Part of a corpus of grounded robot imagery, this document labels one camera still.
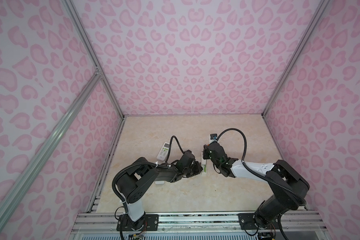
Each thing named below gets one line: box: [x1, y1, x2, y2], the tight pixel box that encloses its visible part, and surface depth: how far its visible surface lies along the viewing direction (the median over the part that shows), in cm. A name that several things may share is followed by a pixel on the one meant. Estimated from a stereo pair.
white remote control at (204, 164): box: [201, 152, 207, 175], surface depth 92 cm
